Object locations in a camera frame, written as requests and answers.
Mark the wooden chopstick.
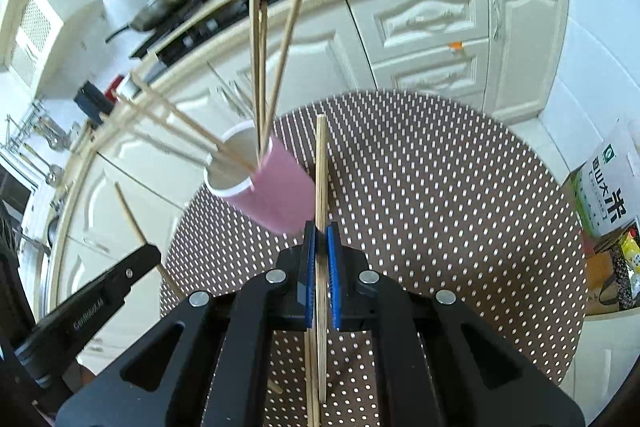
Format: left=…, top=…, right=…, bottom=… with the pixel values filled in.
left=89, top=98, right=252, bottom=172
left=258, top=2, right=268, bottom=158
left=304, top=329, right=320, bottom=427
left=113, top=182, right=186, bottom=299
left=111, top=92, right=216, bottom=168
left=259, top=0, right=303, bottom=157
left=314, top=114, right=329, bottom=405
left=130, top=72, right=255, bottom=173
left=248, top=0, right=260, bottom=159

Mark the brown polka dot tablecloth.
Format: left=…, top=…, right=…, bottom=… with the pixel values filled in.
left=168, top=91, right=586, bottom=426

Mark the cardboard box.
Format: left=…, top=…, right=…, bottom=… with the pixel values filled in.
left=586, top=222, right=639, bottom=315

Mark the pink cylindrical utensil cup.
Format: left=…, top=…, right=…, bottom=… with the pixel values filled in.
left=204, top=120, right=314, bottom=234

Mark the dark blue knife block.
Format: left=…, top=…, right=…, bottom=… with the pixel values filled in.
left=74, top=81, right=114, bottom=129

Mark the red small container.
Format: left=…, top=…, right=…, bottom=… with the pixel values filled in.
left=104, top=75, right=125, bottom=101

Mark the white mug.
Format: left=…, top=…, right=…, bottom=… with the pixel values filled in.
left=115, top=72, right=143, bottom=100

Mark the white rice bag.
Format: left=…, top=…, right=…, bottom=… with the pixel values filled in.
left=568, top=118, right=639, bottom=239

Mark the black wok with lid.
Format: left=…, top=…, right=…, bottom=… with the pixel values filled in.
left=104, top=0, right=191, bottom=43

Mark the black induction cooker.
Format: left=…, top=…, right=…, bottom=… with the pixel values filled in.
left=129, top=0, right=209, bottom=60

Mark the wall utensil rack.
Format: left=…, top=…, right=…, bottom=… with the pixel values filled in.
left=1, top=100, right=70, bottom=168

